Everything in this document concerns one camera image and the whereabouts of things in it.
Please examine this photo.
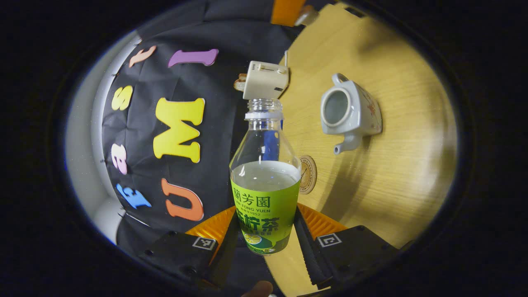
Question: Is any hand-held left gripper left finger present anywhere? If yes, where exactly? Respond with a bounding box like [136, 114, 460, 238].
[138, 206, 244, 288]

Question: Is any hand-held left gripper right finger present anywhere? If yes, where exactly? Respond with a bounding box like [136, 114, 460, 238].
[294, 203, 398, 290]

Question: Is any green label water bottle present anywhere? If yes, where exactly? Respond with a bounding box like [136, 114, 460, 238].
[229, 98, 302, 256]

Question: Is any round wooden coaster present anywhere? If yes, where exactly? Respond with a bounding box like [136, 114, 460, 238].
[299, 155, 318, 195]

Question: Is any white ceramic teacup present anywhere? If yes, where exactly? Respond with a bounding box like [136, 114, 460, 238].
[321, 73, 383, 155]

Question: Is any white toaster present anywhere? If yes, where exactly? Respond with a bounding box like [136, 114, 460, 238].
[243, 61, 290, 100]

